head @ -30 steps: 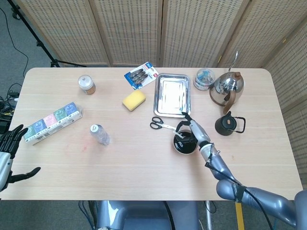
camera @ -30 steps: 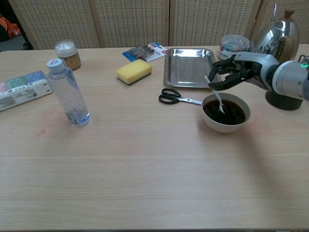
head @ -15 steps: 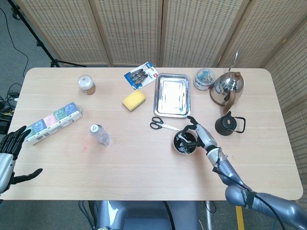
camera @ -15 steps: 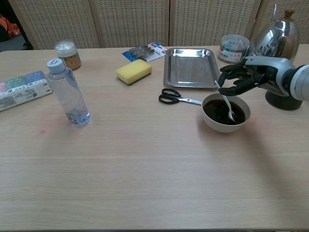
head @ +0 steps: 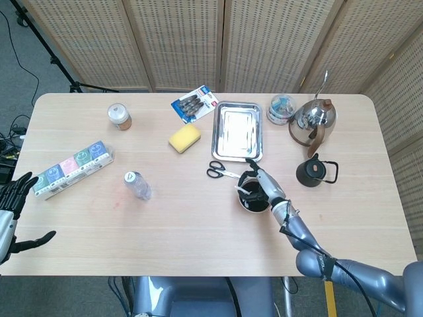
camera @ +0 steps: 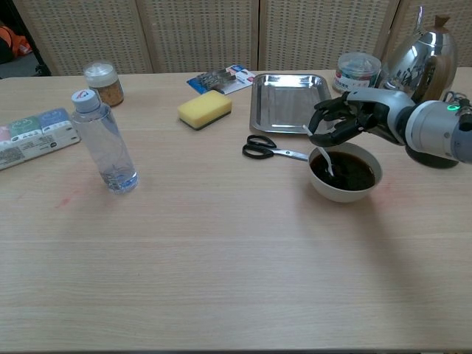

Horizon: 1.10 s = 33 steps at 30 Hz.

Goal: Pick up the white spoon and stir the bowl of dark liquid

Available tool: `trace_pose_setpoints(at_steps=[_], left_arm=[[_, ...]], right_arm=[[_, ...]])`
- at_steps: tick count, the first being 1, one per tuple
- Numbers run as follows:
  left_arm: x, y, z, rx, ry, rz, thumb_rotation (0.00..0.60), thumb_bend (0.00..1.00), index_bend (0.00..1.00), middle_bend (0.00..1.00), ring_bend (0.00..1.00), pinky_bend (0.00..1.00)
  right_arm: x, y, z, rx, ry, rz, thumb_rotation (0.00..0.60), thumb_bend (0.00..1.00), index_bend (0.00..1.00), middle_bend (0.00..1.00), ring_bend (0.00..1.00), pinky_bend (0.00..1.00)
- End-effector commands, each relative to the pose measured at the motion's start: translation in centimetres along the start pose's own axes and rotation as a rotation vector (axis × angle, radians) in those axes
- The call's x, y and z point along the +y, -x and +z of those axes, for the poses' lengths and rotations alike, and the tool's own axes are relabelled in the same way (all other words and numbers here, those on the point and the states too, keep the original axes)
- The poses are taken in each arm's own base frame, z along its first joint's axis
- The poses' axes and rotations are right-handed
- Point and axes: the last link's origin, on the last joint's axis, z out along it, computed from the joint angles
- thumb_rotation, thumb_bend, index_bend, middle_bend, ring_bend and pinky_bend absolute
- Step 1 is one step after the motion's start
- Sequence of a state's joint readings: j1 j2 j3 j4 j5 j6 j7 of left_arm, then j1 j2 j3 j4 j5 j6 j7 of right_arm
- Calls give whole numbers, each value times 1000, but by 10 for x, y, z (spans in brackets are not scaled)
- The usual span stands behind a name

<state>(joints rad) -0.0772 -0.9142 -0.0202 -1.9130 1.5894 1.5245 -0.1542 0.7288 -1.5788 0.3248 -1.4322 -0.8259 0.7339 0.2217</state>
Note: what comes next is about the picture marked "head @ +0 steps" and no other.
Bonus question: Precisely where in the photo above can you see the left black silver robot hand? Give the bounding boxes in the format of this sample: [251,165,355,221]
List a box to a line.
[0,171,58,265]

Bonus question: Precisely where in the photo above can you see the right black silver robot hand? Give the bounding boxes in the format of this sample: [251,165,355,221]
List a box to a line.
[236,157,288,209]

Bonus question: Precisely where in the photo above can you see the cup with dark interior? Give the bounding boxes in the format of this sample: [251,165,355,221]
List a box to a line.
[237,178,273,214]

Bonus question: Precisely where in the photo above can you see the small black pitcher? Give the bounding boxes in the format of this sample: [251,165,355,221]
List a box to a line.
[295,153,340,188]

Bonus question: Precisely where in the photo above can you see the stainless steel tray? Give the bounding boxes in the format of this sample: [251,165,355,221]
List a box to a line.
[210,100,264,164]

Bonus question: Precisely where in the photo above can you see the multipack of tissue packets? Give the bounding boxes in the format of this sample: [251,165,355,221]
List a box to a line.
[31,139,117,202]

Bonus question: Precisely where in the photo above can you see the clear jar of colourful clips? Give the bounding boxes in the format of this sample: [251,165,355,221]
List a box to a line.
[266,94,296,126]

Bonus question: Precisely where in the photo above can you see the yellow sponge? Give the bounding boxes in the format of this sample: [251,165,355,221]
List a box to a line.
[168,123,202,155]

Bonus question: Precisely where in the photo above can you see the blue blister pack of clips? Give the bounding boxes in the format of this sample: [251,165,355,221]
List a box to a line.
[170,85,219,125]

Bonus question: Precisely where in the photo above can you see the silver table leg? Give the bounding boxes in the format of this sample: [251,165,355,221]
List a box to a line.
[282,276,294,317]

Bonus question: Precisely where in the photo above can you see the yellow strip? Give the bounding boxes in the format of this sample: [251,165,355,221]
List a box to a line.
[324,279,338,317]

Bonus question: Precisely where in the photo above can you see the clear plastic water bottle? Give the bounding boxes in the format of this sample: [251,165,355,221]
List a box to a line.
[123,170,153,201]

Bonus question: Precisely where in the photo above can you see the grey robot torso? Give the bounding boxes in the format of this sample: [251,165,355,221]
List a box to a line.
[132,276,277,317]

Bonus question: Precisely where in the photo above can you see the spice jar white lid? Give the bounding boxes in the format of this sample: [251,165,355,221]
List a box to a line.
[106,102,134,131]

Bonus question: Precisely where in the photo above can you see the black tripod stand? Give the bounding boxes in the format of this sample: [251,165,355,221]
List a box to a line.
[8,0,120,94]

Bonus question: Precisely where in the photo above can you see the wooden woven folding screen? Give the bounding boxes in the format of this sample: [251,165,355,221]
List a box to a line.
[19,0,423,262]

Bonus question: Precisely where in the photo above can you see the black handled scissors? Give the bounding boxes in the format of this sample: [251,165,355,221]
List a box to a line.
[206,160,243,180]

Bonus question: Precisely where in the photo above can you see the bundle of floor cables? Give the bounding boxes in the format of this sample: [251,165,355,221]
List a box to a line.
[0,114,28,186]

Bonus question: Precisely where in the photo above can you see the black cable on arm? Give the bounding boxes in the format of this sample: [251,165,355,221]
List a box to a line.
[280,200,378,317]

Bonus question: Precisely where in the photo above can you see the steel gooseneck kettle wooden handle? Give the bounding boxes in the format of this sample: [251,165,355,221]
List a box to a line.
[288,69,339,159]

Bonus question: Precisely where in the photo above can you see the thin black floor cable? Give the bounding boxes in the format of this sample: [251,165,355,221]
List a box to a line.
[0,9,41,107]

